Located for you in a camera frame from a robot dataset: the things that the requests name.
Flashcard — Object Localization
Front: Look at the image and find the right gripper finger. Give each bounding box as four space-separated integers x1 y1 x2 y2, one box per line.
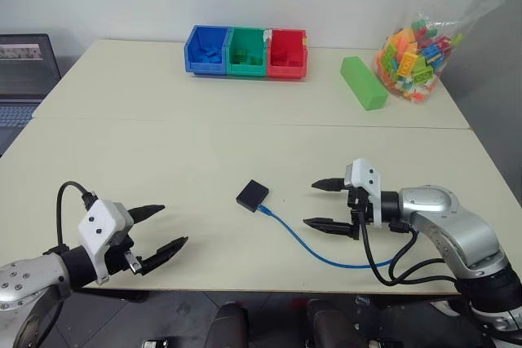
302 217 354 239
311 177 348 194

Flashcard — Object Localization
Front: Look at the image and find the blue plastic storage bin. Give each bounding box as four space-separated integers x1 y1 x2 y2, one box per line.
183 24 232 77

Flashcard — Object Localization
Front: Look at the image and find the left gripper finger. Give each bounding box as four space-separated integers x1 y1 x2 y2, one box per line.
126 204 166 225
140 236 189 276

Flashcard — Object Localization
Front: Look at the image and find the grey laptop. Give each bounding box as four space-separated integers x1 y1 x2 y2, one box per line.
0 33 63 157

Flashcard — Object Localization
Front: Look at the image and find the green plastic storage bin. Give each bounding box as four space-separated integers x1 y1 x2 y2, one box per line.
225 27 272 79

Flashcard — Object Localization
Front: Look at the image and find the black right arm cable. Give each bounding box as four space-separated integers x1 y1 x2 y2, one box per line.
387 227 448 283
358 217 460 287

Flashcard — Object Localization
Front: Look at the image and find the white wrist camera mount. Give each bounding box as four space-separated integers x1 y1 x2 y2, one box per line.
344 158 385 228
77 200 135 286

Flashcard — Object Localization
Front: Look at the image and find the red toy brick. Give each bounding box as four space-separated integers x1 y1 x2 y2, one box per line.
272 51 301 67

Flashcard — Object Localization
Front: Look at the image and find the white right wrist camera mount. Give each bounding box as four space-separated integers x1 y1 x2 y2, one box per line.
344 158 385 228

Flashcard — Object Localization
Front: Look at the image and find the long green block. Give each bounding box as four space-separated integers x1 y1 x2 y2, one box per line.
340 55 389 112

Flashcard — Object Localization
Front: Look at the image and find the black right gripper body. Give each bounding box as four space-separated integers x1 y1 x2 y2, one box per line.
346 186 375 241

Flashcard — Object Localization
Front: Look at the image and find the dark rounded shape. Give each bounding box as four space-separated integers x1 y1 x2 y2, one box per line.
203 301 250 348

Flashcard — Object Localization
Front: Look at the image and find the small black square box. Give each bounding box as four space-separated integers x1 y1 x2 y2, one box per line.
235 178 270 214

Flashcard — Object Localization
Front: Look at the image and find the red plastic storage bin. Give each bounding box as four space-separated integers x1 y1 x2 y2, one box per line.
266 29 310 81

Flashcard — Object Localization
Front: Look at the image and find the blue toy brick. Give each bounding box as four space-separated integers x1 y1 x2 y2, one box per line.
196 48 223 64

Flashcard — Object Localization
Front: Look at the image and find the blue cable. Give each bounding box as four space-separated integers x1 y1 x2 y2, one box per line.
257 204 395 271

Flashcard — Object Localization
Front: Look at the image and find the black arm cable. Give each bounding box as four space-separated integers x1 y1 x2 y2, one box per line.
387 227 448 283
358 217 460 287
55 180 99 255

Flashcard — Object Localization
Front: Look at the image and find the clear bag of toy bricks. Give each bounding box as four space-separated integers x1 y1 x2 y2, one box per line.
373 0 517 107

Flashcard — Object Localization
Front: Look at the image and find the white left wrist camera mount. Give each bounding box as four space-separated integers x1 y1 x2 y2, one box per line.
77 200 135 286

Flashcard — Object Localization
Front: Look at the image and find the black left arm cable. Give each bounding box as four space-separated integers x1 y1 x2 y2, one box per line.
55 180 99 255

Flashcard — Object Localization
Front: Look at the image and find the green toy brick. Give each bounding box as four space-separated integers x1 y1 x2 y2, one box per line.
233 50 263 66

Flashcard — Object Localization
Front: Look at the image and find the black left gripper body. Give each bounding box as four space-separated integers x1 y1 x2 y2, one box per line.
104 227 146 279

